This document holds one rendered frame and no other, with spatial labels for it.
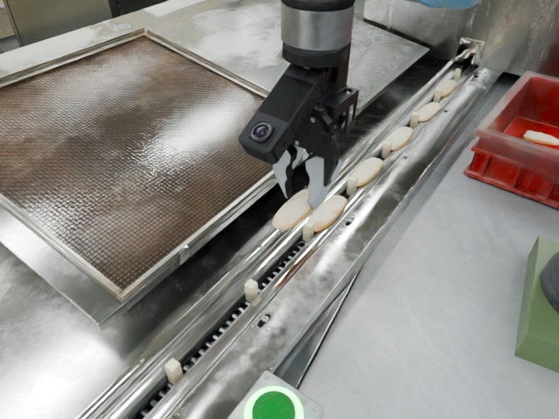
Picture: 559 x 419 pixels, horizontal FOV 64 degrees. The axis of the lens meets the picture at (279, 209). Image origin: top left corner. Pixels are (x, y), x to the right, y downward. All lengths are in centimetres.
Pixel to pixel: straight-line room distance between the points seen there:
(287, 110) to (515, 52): 87
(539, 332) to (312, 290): 27
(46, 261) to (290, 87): 37
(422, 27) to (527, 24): 25
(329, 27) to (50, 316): 50
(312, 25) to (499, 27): 84
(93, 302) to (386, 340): 36
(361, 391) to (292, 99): 34
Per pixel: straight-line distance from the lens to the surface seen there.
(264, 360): 52
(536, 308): 64
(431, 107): 105
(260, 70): 101
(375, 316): 62
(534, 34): 125
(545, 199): 89
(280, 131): 46
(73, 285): 60
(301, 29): 48
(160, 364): 55
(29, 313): 70
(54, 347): 65
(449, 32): 129
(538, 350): 63
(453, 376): 60
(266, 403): 45
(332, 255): 63
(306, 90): 49
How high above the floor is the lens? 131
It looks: 40 degrees down
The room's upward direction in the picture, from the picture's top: straight up
